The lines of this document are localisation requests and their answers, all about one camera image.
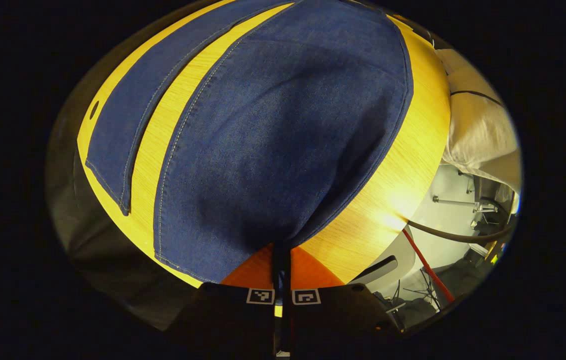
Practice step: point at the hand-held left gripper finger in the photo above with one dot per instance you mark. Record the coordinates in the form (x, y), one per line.
(286, 272)
(277, 272)

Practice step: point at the blue denim jeans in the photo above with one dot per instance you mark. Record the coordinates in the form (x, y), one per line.
(273, 150)

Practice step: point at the grey chair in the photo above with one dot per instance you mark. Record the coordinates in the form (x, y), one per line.
(393, 255)

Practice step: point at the black backdrop cloth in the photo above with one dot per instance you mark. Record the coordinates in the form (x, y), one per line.
(88, 240)

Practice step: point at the white cloth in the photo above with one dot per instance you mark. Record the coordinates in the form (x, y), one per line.
(478, 135)

